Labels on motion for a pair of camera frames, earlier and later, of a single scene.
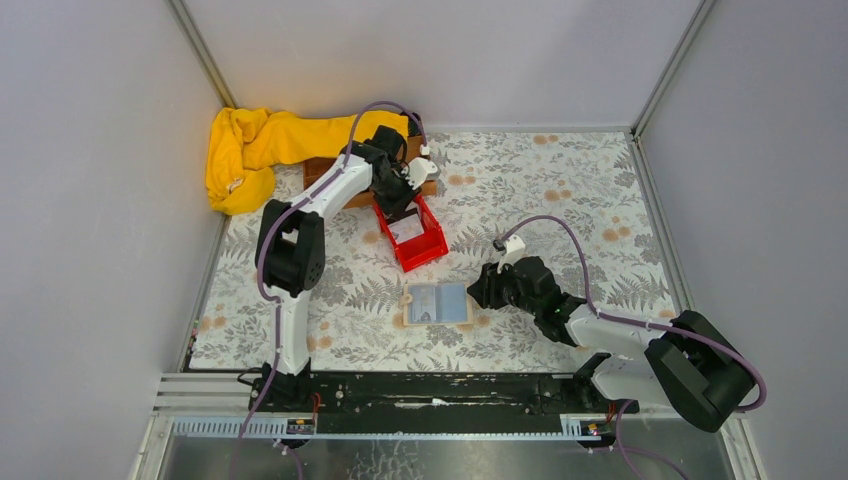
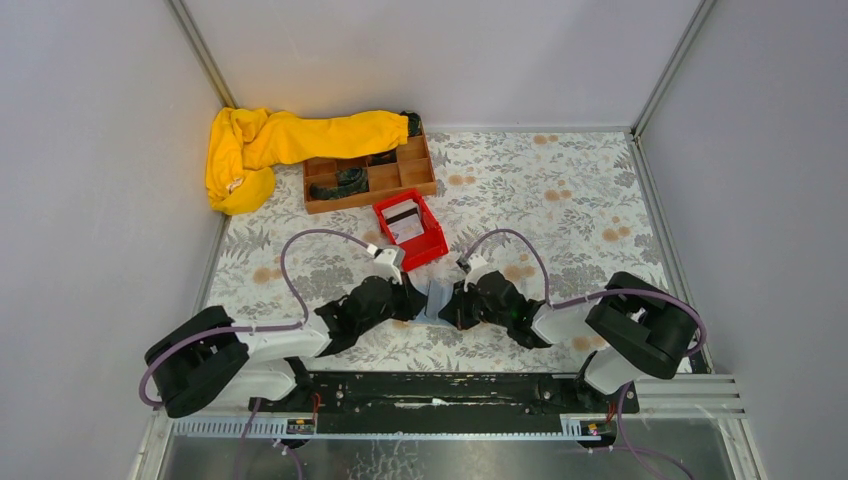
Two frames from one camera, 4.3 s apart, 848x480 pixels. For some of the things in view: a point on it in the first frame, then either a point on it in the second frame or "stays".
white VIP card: (406, 229) stays
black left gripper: (395, 201) to (408, 300)
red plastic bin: (421, 250) stays
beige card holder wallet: (437, 304) stays
